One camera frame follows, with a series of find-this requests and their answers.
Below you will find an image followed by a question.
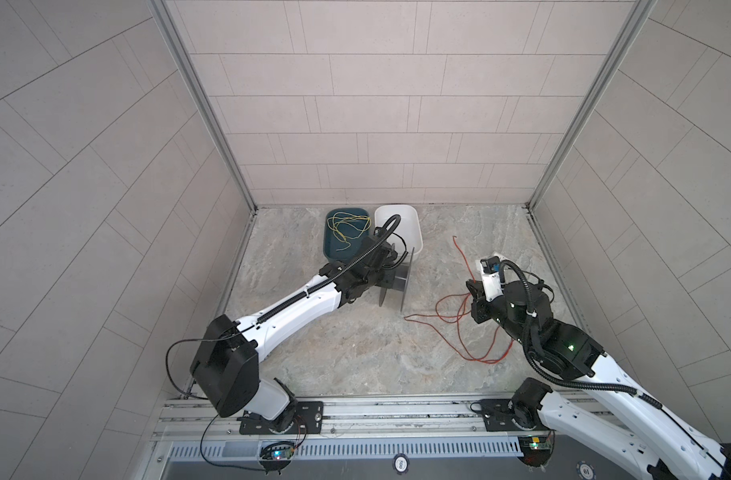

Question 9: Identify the grey perforated cable spool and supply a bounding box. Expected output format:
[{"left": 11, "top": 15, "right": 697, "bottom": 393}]
[{"left": 379, "top": 248, "right": 415, "bottom": 311}]

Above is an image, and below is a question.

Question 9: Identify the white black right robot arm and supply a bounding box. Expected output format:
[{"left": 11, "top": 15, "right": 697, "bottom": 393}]
[{"left": 467, "top": 256, "right": 731, "bottom": 479}]

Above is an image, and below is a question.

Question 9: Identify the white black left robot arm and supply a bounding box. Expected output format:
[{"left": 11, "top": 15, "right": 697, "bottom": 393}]
[{"left": 190, "top": 214, "right": 409, "bottom": 433}]

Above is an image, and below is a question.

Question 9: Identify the white plastic tray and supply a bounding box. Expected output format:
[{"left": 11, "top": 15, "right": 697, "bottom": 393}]
[{"left": 373, "top": 205, "right": 423, "bottom": 257}]

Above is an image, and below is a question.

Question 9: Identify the dark teal plastic tray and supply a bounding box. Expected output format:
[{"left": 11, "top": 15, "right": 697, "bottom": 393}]
[{"left": 323, "top": 207, "right": 371, "bottom": 262}]

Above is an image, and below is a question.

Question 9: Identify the right green circuit board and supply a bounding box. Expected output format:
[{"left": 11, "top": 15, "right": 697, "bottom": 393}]
[{"left": 517, "top": 434, "right": 555, "bottom": 468}]

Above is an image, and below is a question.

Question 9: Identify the green circuit board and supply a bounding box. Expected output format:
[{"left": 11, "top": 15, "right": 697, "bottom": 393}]
[
  {"left": 260, "top": 441, "right": 297, "bottom": 462},
  {"left": 517, "top": 434, "right": 555, "bottom": 468}
]

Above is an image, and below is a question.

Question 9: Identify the left green circuit board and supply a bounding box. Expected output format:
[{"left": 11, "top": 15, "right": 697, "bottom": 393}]
[{"left": 260, "top": 441, "right": 297, "bottom": 462}]

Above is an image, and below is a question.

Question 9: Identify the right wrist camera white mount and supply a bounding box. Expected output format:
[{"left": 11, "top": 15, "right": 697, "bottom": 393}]
[{"left": 479, "top": 253, "right": 505, "bottom": 302}]

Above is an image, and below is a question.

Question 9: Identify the yellow cable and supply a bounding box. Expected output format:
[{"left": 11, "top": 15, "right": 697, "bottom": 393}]
[{"left": 326, "top": 211, "right": 373, "bottom": 253}]

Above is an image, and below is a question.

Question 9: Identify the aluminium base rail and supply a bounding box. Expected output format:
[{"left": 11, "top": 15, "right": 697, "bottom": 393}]
[{"left": 142, "top": 392, "right": 655, "bottom": 463}]

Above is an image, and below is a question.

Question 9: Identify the aluminium corner wall profile left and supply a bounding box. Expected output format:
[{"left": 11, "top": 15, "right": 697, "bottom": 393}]
[{"left": 148, "top": 0, "right": 258, "bottom": 216}]

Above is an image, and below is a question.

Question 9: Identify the aluminium corner wall profile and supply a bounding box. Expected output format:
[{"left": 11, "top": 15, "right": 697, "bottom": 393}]
[
  {"left": 148, "top": 0, "right": 258, "bottom": 216},
  {"left": 525, "top": 0, "right": 657, "bottom": 210}
]

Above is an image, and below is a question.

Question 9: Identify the aluminium corner wall profile right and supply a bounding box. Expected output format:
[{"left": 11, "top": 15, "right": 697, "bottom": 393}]
[{"left": 525, "top": 0, "right": 657, "bottom": 210}]

